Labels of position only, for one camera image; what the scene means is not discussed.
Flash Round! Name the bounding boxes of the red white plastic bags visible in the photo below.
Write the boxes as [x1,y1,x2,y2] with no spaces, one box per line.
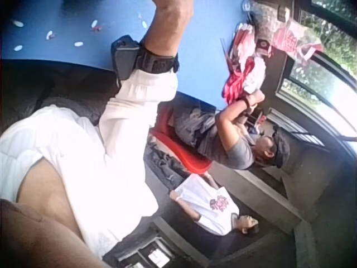
[272,18,326,69]

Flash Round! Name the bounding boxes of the person's right hand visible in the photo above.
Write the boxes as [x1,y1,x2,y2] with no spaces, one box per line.
[152,0,195,34]

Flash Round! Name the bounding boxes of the black wrist band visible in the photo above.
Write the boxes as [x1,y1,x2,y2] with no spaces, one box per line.
[110,35,180,88]

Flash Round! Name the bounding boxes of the window with dark frame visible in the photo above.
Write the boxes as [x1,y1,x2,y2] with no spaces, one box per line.
[274,0,357,146]

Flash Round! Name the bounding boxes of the heap of red white packets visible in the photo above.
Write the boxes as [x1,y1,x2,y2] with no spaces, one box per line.
[219,22,269,106]

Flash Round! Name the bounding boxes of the scattered white oval pieces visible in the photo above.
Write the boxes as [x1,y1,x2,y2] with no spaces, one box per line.
[12,5,148,52]

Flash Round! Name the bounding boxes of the black crate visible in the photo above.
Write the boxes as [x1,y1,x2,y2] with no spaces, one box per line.
[115,216,201,268]

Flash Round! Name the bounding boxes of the red plastic chair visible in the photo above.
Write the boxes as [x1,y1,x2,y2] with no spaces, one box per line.
[149,107,213,176]

